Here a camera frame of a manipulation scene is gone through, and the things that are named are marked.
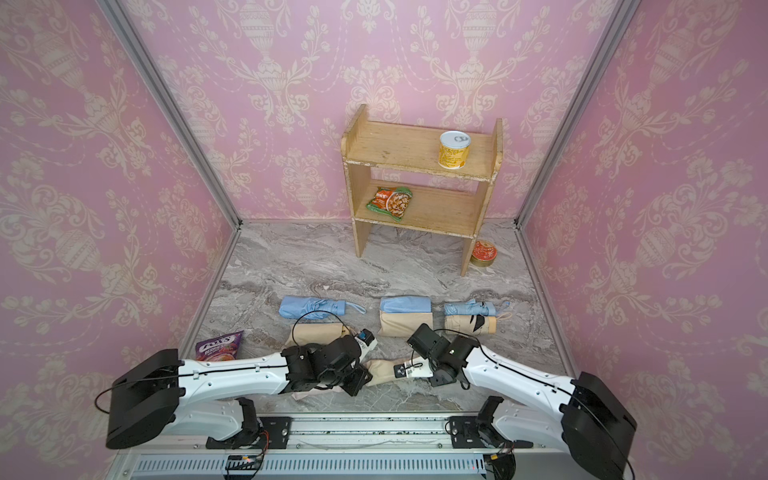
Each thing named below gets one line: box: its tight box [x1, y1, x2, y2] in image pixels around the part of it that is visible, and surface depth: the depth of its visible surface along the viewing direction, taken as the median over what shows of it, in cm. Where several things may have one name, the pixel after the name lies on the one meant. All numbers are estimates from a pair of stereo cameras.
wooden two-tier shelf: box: [341, 104, 503, 276], surface depth 87 cm
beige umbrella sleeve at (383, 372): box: [366, 359, 409, 387], surface depth 81 cm
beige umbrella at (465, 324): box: [444, 315, 497, 337], surface depth 91 cm
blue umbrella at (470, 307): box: [444, 298, 497, 316], surface depth 94 cm
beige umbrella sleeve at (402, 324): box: [377, 312, 433, 338], surface depth 91 cm
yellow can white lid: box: [438, 130, 471, 169], surface depth 74 cm
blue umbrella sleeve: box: [380, 296, 432, 314], surface depth 94 cm
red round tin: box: [470, 240, 498, 267], surface depth 108 cm
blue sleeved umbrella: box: [278, 296, 367, 319], surface depth 94 cm
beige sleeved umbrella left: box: [284, 323, 351, 348], surface depth 89 cm
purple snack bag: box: [195, 330, 244, 361], surface depth 87 cm
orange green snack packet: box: [366, 186, 413, 222], surface depth 99 cm
